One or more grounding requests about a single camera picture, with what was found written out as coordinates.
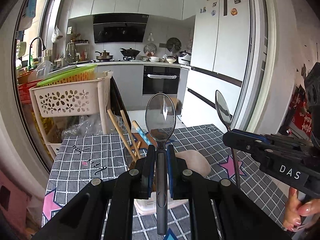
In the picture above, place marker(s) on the grey checkered tablecloth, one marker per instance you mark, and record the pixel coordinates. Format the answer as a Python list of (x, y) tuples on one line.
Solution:
[(80, 159)]

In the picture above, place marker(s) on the blue floral patterned chopstick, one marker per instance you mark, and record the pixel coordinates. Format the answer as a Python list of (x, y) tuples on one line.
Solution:
[(141, 133)]

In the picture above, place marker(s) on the beige perforated plastic rack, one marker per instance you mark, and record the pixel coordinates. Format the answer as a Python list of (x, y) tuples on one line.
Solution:
[(53, 104)]

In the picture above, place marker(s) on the built-in black oven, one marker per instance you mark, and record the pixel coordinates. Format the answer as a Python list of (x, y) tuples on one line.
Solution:
[(160, 80)]

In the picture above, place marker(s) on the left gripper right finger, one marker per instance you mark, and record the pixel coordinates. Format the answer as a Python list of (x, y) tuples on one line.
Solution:
[(176, 166)]

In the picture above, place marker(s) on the right hand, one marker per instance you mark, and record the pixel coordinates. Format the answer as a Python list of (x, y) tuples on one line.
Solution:
[(294, 210)]

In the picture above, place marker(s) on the black kitchen faucet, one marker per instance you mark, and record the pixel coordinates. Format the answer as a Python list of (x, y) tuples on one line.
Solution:
[(38, 50)]

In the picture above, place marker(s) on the green tray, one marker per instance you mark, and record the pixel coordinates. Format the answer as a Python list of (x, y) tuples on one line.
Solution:
[(77, 74)]

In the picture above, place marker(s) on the black wok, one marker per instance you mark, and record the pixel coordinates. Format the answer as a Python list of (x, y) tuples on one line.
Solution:
[(129, 52)]

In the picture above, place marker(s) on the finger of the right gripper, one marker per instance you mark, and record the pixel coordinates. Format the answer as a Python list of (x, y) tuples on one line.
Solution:
[(248, 136), (241, 145)]

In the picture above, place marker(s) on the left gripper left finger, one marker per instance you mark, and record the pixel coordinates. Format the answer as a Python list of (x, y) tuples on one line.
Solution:
[(146, 167)]

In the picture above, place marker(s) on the black hanging cloth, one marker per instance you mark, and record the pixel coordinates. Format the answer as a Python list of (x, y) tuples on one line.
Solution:
[(116, 101)]

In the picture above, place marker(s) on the white refrigerator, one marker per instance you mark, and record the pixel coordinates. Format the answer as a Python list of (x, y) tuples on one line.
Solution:
[(218, 59)]

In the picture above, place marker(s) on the white rice cooker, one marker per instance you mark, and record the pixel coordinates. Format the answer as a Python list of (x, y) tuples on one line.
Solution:
[(184, 58)]

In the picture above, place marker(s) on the dark metal spoon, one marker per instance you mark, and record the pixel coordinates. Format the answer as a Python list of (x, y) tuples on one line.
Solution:
[(160, 119), (225, 118)]

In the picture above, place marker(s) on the pink plastic stool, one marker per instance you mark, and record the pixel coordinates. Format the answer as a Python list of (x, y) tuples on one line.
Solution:
[(14, 204)]

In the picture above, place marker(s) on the black range hood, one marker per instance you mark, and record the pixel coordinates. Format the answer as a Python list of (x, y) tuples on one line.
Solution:
[(119, 27)]

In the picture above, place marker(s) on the brass pot with lid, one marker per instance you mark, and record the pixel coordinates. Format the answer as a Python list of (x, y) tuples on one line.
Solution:
[(104, 56)]

